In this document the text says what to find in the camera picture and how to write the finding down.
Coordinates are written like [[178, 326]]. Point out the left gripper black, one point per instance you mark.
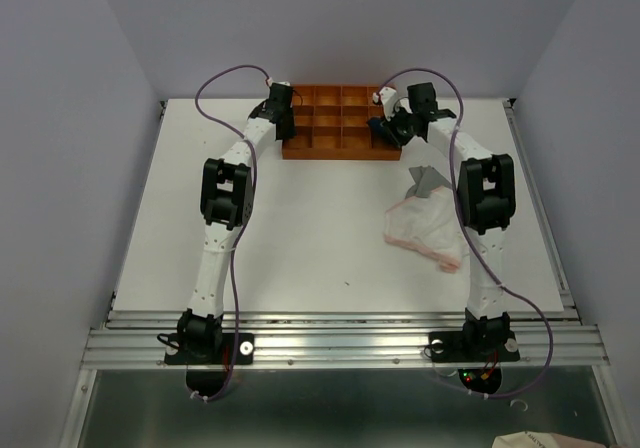
[[288, 132]]

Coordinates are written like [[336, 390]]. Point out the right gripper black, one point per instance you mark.
[[399, 140]]

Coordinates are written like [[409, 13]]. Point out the navy blue underwear white trim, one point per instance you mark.
[[378, 128]]

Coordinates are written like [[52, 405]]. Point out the white pink grey underwear pile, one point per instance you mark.
[[428, 226]]

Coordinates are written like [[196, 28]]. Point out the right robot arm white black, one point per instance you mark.
[[483, 185]]

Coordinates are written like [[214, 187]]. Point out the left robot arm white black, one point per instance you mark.
[[226, 204]]

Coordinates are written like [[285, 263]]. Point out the orange compartment tray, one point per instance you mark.
[[331, 123]]

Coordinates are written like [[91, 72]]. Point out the white pink bag corner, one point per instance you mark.
[[528, 439]]

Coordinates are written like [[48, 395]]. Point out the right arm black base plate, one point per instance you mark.
[[451, 347]]

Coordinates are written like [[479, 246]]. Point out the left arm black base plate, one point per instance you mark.
[[180, 354]]

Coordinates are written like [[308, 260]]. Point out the aluminium rail frame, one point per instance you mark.
[[343, 379]]

